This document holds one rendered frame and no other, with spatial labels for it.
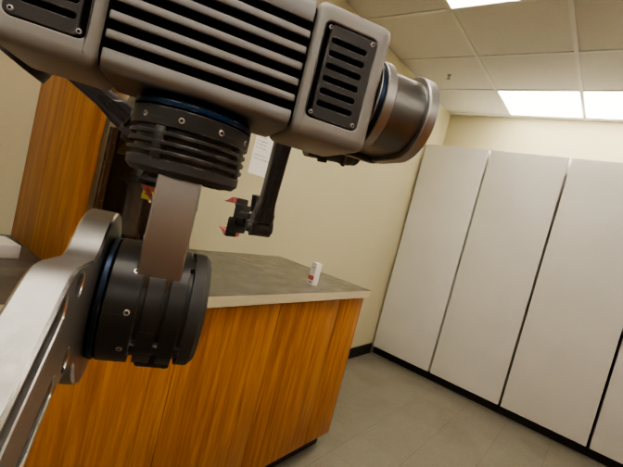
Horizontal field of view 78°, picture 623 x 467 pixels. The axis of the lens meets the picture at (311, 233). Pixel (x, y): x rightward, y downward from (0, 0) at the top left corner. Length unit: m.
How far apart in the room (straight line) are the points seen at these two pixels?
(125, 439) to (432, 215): 3.19
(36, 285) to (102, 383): 0.96
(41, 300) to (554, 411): 3.67
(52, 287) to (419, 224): 3.74
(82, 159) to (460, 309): 3.24
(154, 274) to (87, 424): 0.90
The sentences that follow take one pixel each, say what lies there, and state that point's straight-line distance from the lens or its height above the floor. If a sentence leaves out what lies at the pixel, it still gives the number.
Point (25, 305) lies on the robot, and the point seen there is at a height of 1.19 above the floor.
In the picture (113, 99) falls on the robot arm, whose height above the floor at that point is 1.43.
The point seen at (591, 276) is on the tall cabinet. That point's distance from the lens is 3.64.
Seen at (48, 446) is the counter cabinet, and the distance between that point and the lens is 1.31.
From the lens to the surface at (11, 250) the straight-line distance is 1.41.
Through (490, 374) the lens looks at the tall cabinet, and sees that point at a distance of 3.81.
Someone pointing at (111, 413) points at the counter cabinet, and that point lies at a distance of 1.34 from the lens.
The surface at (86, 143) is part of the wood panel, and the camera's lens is 1.26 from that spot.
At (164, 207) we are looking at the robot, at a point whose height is 1.26.
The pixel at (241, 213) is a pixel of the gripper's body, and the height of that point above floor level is 1.22.
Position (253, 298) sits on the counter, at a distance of 1.43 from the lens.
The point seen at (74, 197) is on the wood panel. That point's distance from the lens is 1.27.
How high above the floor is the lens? 1.29
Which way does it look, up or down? 4 degrees down
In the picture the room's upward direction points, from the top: 14 degrees clockwise
